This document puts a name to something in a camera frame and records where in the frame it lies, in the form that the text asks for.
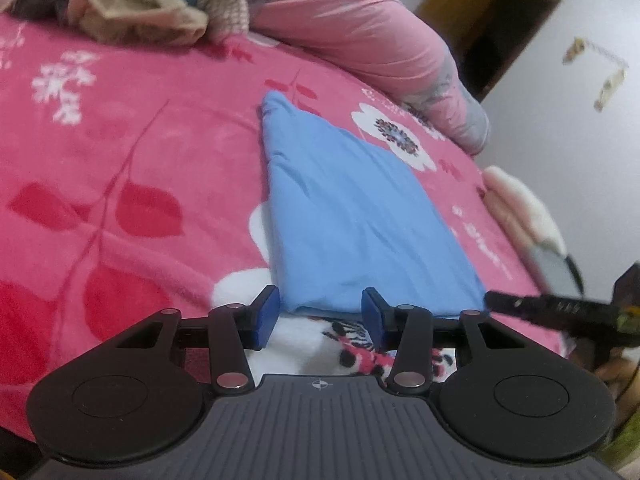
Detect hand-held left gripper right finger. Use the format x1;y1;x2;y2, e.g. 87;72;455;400
361;287;526;396

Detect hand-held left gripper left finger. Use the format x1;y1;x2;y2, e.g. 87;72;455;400
116;285;281;394

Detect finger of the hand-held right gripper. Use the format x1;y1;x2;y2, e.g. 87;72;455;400
484;290;620;333

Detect blue t-shirt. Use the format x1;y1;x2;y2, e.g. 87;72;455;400
257;90;489;319

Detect folded cream cloth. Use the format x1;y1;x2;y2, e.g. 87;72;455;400
482;165;569;257

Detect pink floral blanket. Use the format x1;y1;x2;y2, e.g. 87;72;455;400
0;12;573;442

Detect pink grey duvet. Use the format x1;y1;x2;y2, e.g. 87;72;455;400
227;0;492;156

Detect wooden door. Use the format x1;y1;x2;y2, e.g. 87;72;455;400
414;0;564;104

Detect beige pants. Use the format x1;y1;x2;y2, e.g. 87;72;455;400
67;0;211;47

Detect purple garment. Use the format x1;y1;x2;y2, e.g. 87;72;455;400
9;0;68;22

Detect wall sticker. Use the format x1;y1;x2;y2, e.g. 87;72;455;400
561;36;589;64
594;66;629;112

